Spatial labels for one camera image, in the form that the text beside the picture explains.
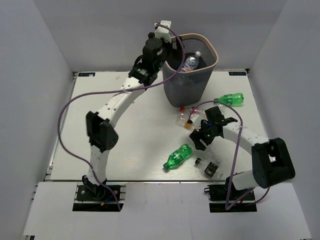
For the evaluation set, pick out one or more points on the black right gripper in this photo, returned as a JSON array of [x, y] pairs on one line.
[[197, 135]]

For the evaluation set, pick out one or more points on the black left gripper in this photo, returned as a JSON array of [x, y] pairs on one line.
[[174, 53]]

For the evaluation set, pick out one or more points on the green sprite bottle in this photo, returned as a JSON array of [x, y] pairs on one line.
[[178, 156]]

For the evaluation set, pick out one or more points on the clear bottle white cap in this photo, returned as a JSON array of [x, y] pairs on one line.
[[191, 62]]

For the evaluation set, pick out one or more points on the large clear crushed bottle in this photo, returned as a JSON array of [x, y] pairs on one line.
[[210, 155]]

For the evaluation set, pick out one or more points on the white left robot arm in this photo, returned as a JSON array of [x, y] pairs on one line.
[[100, 125]]

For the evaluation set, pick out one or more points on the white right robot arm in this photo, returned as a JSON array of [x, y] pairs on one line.
[[270, 159]]

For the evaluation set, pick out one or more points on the grey mesh waste bin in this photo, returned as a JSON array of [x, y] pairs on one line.
[[187, 88]]

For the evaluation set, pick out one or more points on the green bottle near bin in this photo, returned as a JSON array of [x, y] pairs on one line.
[[234, 100]]

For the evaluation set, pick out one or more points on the clear bottle yellow cap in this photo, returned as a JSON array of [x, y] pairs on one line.
[[185, 123]]

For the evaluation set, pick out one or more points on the clear bottle red cap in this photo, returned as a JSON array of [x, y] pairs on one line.
[[189, 112]]

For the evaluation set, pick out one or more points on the clear bottle black cap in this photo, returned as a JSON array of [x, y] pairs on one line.
[[208, 169]]

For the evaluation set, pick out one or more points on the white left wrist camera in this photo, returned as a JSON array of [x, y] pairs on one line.
[[162, 30]]

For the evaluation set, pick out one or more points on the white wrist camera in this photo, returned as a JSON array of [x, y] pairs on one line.
[[162, 30], [198, 117]]

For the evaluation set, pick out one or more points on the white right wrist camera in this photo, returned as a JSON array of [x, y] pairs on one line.
[[198, 117]]

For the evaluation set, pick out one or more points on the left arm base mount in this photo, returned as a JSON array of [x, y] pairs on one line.
[[103, 202]]

